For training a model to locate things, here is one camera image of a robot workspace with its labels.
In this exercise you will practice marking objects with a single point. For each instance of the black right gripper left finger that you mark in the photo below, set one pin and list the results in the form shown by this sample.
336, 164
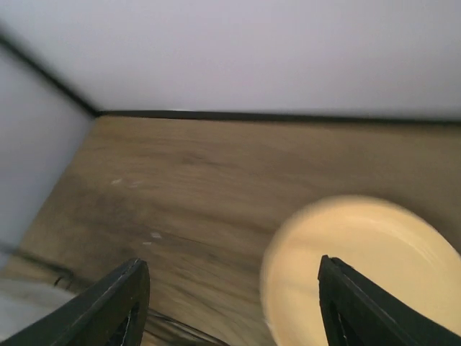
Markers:
112, 311

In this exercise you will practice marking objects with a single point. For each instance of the yellow orange plate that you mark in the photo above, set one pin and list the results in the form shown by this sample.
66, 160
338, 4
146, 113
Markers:
388, 244

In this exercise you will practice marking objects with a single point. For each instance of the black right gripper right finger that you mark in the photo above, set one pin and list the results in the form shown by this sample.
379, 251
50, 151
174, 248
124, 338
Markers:
356, 311

